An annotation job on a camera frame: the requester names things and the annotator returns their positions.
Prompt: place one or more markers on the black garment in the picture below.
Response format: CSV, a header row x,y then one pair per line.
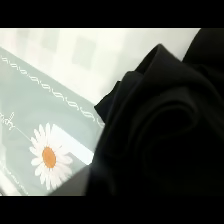
x,y
160,133

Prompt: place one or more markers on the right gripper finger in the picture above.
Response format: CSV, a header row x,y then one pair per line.
x,y
77,185

